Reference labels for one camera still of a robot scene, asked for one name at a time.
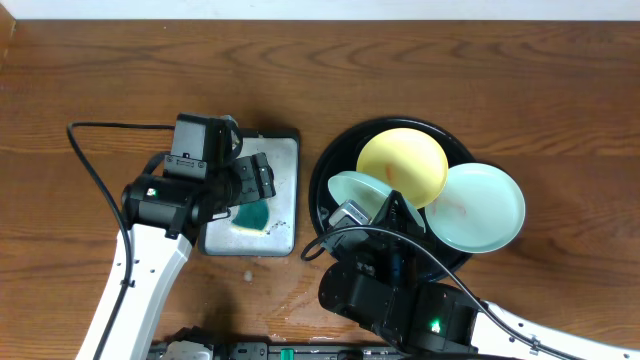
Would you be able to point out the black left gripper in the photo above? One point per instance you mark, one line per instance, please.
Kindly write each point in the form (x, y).
(257, 176)

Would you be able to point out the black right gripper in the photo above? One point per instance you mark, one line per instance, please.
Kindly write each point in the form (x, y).
(393, 242)

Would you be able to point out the green yellow sponge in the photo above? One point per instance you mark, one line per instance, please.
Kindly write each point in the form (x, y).
(252, 218)

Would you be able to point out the light blue front plate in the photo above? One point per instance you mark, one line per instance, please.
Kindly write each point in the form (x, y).
(366, 191)

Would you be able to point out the light blue plate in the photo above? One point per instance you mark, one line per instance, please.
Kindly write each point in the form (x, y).
(366, 191)
(480, 210)

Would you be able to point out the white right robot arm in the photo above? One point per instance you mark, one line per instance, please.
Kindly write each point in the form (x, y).
(443, 319)

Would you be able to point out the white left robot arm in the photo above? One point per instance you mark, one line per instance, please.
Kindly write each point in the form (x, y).
(162, 219)

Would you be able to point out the black rectangular soapy tray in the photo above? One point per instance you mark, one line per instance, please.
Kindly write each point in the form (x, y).
(280, 190)

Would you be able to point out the round black tray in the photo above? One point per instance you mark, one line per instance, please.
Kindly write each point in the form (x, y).
(341, 155)

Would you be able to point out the yellow plate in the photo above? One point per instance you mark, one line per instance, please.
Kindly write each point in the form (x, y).
(409, 161)

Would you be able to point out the light blue right plate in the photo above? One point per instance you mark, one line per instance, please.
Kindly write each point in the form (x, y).
(480, 210)

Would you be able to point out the black rail at table edge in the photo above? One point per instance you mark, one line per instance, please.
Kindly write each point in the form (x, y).
(188, 350)

